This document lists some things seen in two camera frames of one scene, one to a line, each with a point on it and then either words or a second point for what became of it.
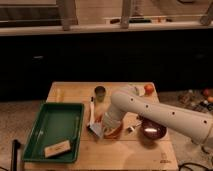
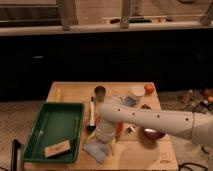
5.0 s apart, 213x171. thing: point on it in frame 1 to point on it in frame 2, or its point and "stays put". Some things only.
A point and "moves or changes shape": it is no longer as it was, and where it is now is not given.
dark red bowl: x=153 y=130 stays put
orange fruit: x=148 y=89 stays put
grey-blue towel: x=97 y=128 moves or changes shape
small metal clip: x=131 y=128 stays put
